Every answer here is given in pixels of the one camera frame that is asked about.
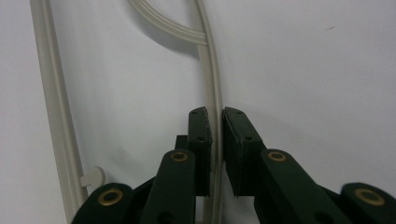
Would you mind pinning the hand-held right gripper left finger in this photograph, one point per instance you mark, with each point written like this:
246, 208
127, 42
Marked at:
200, 149

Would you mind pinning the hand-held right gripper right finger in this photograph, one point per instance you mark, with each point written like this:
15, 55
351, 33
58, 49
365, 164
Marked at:
243, 155

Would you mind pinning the beige plastic clothes hanger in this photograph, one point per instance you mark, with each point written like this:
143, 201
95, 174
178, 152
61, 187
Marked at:
53, 93

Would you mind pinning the white table mat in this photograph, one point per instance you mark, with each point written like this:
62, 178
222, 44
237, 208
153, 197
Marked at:
311, 77

